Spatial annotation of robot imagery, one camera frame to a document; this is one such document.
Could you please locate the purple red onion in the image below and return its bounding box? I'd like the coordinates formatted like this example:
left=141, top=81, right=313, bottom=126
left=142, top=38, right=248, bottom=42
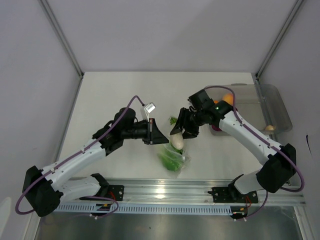
left=211, top=124, right=222, bottom=132

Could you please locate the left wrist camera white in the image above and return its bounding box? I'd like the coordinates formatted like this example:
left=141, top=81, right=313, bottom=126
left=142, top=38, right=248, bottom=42
left=140, top=102, right=156, bottom=121

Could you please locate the clear zip top bag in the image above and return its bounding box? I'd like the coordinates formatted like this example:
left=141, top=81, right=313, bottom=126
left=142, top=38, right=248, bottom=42
left=156, top=142, right=191, bottom=179

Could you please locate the green lettuce leaf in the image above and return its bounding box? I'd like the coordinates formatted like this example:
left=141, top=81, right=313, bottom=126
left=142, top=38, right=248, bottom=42
left=157, top=143, right=185, bottom=172

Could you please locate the grey slotted cable duct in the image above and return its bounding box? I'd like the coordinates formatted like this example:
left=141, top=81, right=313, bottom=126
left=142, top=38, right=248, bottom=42
left=55, top=202, right=233, bottom=216

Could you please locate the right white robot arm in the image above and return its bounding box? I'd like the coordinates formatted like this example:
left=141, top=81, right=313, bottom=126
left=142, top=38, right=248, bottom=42
left=170, top=89, right=298, bottom=202

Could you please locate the aluminium mounting rail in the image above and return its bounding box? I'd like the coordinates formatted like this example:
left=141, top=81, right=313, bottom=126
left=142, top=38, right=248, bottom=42
left=57, top=177, right=306, bottom=206

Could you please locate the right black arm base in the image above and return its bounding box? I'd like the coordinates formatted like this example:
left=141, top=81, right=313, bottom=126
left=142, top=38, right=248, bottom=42
left=207, top=186, right=259, bottom=204

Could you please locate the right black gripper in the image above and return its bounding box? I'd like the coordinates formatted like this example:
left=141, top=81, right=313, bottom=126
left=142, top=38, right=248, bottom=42
left=171, top=107, right=206, bottom=140

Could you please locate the peach fruit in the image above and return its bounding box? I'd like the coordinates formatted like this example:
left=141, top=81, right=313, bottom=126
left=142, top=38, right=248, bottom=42
left=222, top=93, right=234, bottom=106

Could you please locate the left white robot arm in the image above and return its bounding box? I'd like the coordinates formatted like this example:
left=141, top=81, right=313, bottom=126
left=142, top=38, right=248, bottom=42
left=22, top=107, right=169, bottom=217

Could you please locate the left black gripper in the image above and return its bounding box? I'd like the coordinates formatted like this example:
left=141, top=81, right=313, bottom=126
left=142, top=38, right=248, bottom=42
left=122, top=118, right=169, bottom=145

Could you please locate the small garlic bulb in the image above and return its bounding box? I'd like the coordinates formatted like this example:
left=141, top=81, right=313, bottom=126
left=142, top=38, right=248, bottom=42
left=264, top=125, right=276, bottom=131

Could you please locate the white daikon radish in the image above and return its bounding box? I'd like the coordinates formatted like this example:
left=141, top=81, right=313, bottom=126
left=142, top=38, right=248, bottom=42
left=169, top=116, right=184, bottom=150

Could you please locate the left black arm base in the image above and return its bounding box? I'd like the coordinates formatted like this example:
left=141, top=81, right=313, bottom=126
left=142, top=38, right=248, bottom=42
left=89, top=183, right=125, bottom=202

